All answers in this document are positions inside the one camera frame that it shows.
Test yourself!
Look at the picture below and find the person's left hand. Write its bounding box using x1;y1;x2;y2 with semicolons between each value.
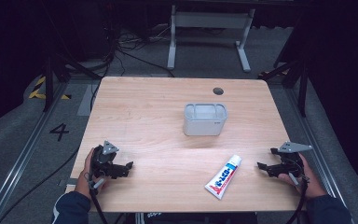
74;147;107;201

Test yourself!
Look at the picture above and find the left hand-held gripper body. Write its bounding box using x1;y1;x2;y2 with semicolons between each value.
91;140;121;179

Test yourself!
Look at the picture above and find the yellow black floor tape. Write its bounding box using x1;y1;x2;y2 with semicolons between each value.
28;76;73;101

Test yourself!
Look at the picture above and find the white metal desk frame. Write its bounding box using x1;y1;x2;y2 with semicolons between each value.
166;4;256;74

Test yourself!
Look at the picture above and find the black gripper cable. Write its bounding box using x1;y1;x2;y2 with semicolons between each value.
293;175;310;224
88;178;110;224

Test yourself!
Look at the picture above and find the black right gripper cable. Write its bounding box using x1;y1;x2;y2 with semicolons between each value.
293;175;310;224

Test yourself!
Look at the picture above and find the grey plastic holder box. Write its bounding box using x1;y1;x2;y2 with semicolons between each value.
183;103;228;137

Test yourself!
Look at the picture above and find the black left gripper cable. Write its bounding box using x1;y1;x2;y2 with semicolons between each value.
88;178;110;224

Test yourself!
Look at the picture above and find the white toothpaste tube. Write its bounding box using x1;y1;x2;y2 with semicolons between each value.
204;154;243;201

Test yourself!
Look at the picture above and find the person's right hand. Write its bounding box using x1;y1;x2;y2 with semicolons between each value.
278;153;328;201

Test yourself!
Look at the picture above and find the black metal stand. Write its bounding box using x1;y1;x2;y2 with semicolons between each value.
41;53;103;113
258;57;310;119

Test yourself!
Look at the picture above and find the bundle of black floor cables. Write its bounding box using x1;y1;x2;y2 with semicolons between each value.
103;18;176;78

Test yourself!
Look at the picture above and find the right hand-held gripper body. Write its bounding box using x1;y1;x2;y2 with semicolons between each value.
269;140;314;178

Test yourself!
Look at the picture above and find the long black floor cable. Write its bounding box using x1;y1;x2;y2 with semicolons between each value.
0;145;82;224

